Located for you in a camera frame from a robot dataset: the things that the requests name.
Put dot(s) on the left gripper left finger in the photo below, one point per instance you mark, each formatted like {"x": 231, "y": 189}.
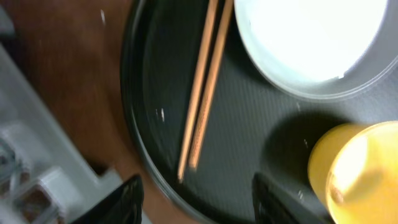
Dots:
{"x": 122, "y": 206}

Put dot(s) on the wooden chopstick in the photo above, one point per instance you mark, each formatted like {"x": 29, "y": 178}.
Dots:
{"x": 197, "y": 85}
{"x": 210, "y": 86}

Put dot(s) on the grey round plate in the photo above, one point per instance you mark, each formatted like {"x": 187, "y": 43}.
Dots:
{"x": 320, "y": 49}

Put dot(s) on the grey plastic dishwasher rack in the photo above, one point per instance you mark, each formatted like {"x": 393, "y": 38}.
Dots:
{"x": 44, "y": 179}

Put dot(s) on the yellow plastic bowl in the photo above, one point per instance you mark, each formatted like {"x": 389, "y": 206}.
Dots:
{"x": 353, "y": 171}

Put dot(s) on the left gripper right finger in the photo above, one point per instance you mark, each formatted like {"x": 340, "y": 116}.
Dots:
{"x": 273, "y": 206}

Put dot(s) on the round black serving tray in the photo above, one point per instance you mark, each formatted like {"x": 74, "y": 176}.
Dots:
{"x": 253, "y": 127}

